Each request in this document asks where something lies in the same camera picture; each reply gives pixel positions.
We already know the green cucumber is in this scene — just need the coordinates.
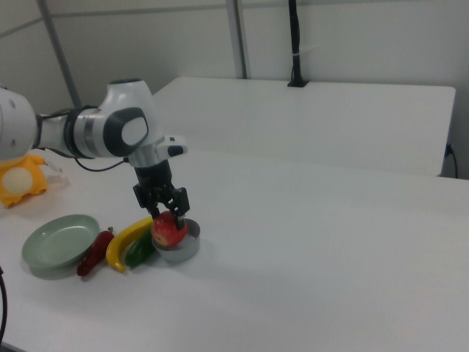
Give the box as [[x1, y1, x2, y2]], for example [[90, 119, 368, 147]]
[[124, 234, 157, 268]]

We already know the pale green plate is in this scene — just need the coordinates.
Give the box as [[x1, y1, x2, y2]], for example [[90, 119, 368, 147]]
[[21, 213, 101, 280]]

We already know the grey round bowl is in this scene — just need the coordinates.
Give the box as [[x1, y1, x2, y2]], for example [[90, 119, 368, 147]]
[[152, 218, 202, 263]]

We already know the grey partition post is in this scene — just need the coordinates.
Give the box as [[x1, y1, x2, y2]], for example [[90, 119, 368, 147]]
[[36, 0, 83, 109], [233, 0, 253, 80]]

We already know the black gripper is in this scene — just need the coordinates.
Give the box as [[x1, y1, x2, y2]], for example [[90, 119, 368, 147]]
[[132, 161, 192, 230]]

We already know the white side table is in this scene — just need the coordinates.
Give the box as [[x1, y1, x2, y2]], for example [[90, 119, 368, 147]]
[[152, 76, 457, 178]]

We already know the red apple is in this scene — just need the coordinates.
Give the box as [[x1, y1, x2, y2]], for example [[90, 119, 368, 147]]
[[151, 211, 188, 248]]

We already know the yellow banana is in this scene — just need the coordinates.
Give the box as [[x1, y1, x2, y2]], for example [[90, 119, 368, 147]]
[[106, 216, 155, 274]]

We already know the red chili pepper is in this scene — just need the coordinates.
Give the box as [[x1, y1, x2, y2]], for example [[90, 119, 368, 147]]
[[76, 227, 115, 277]]

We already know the black pole with base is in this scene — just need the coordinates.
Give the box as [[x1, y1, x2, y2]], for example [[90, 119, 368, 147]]
[[287, 0, 310, 89]]

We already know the orange plush toy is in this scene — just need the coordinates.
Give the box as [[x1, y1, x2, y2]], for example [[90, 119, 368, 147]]
[[0, 153, 70, 210]]

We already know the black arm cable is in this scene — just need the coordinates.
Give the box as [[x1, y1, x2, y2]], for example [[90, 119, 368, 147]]
[[74, 155, 130, 172]]

